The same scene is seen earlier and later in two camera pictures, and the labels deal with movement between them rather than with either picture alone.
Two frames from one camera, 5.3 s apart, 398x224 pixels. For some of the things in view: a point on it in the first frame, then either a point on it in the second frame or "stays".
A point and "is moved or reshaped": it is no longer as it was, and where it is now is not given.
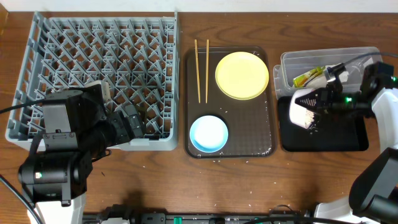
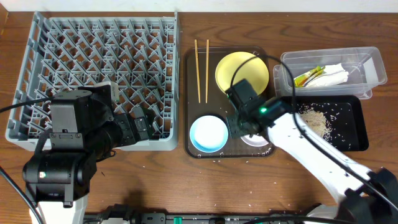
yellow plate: [242, 75] stays
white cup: [104, 86] is moved or reshaped
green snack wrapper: [301, 80] stays
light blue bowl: [209, 134] stays
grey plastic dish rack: [138, 56] stays
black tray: [346, 130] stays
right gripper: [323, 103] to [232, 121]
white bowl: [297, 112] is moved or reshaped
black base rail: [127, 214] stays
